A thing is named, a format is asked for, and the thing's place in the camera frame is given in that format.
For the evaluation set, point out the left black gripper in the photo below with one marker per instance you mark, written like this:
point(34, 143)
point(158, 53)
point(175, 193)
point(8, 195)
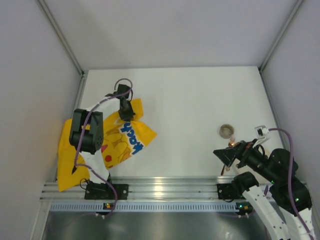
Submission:
point(126, 115)

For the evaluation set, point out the yellow Pikachu placemat cloth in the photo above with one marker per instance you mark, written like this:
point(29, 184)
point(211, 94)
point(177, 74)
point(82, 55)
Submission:
point(121, 140)

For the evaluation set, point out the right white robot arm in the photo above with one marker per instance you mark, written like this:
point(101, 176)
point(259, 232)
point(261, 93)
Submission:
point(282, 202)

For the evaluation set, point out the copper fork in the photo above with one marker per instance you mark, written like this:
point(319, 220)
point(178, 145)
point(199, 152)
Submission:
point(231, 143)

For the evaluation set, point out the white paper plate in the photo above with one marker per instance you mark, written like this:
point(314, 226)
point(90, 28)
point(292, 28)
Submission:
point(246, 168)

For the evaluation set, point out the perforated grey cable duct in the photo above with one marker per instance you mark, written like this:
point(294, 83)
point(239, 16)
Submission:
point(144, 207)

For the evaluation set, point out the copper spoon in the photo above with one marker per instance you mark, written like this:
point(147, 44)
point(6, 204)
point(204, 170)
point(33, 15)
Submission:
point(231, 155)

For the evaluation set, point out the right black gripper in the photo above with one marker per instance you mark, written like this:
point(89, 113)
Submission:
point(238, 152)

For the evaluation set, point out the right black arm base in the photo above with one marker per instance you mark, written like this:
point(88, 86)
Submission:
point(229, 192)

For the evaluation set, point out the small grey cup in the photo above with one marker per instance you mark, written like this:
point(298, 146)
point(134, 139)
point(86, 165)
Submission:
point(226, 131)

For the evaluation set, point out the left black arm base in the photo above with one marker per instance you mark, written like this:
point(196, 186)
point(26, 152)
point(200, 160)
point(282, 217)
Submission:
point(101, 191)

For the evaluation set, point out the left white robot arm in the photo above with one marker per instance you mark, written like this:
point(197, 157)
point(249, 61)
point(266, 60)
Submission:
point(87, 131)

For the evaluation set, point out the aluminium mounting rail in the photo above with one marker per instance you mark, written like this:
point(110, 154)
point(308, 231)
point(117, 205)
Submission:
point(149, 189)

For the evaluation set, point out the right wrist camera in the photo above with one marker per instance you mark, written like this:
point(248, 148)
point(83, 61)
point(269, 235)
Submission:
point(262, 134)

